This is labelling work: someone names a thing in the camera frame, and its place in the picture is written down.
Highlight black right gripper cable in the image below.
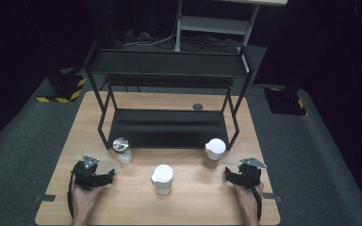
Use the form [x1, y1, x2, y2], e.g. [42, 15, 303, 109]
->
[250, 184, 263, 220]

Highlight white-lidded jar with white contents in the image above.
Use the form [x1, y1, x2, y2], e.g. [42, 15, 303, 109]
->
[150, 164, 174, 196]

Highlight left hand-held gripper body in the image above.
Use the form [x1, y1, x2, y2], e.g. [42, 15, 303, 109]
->
[72, 153, 108, 191]

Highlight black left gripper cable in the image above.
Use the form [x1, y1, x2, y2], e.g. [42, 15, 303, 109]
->
[67, 163, 77, 219]

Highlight black base with yellow stripes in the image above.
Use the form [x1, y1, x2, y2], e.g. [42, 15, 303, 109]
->
[36, 70, 88, 104]

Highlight black metal shelf rack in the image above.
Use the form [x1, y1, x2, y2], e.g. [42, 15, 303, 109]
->
[84, 40, 255, 151]

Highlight glass shaker with silver lid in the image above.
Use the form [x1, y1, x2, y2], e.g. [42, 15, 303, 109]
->
[111, 137, 134, 166]

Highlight white metal desk frame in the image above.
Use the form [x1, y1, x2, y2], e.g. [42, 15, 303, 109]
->
[173, 0, 288, 53]

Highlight person's left hand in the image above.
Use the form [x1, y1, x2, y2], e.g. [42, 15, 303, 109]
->
[71, 183, 104, 215]

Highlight white floor cable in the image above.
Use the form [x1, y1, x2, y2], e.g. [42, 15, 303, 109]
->
[122, 18, 180, 48]

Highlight grey tape strip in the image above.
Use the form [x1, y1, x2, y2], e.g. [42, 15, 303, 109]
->
[34, 193, 58, 203]
[262, 192, 284, 203]

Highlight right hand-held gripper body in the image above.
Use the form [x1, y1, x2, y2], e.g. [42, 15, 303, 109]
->
[237, 157, 268, 190]

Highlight black base with yellow edge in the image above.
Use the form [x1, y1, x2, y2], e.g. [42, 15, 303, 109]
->
[262, 86, 307, 117]

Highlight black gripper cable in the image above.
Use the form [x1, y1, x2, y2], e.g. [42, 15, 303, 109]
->
[67, 163, 77, 219]
[250, 184, 263, 220]

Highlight person's right hand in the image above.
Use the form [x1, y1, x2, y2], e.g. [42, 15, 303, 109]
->
[233, 182, 265, 216]

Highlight white-lidded jar with brown contents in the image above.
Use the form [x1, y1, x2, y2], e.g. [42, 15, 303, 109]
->
[203, 137, 227, 170]

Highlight black floor cables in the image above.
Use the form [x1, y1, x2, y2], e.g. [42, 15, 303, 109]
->
[152, 35, 235, 53]

